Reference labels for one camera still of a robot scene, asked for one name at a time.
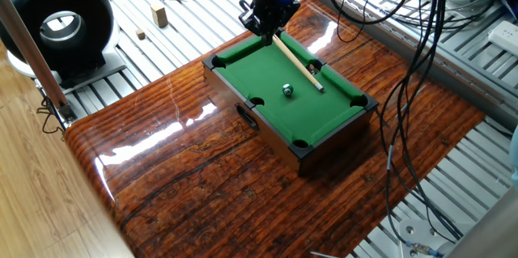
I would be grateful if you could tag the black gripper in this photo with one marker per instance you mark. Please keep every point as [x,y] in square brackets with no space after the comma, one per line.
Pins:
[271,3]

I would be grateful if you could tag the green striped pool ball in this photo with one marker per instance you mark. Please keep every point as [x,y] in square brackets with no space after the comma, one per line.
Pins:
[287,90]

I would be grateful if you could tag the mini green felt pool table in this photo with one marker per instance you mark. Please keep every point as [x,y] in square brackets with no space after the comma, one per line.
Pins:
[291,108]

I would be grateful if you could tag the large wooden block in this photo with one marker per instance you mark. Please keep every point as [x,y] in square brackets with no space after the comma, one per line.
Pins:
[159,15]

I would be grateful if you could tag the small wooden cube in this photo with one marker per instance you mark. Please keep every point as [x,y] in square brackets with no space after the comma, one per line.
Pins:
[140,34]

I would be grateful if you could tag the white power strip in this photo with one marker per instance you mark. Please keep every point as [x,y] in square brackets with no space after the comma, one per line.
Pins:
[503,37]

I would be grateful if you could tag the aluminium frame post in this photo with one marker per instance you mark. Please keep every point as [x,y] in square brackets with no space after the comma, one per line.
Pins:
[24,43]

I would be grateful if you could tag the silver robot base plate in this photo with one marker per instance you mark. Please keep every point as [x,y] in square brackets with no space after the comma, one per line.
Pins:
[417,233]

